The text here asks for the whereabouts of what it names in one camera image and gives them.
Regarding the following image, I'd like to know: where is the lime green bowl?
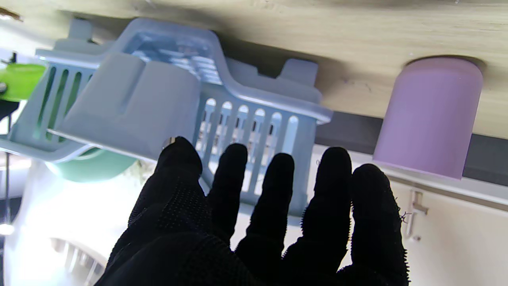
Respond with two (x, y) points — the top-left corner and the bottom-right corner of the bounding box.
(0, 64), (47, 102)

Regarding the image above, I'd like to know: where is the pale green plate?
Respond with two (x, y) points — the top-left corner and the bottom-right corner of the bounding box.
(56, 149), (137, 183)

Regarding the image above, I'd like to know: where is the blue plastic dish rack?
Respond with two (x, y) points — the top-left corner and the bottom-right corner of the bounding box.
(0, 18), (334, 218)

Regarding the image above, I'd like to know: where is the blue plastic drip tray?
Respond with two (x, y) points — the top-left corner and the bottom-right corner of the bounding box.
(36, 18), (323, 104)

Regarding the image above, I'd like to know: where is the purple plastic cup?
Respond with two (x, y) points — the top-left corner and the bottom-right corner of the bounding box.
(373, 57), (484, 180)

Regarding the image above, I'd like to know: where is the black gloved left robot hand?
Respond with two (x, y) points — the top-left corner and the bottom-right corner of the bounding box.
(95, 136), (409, 286)

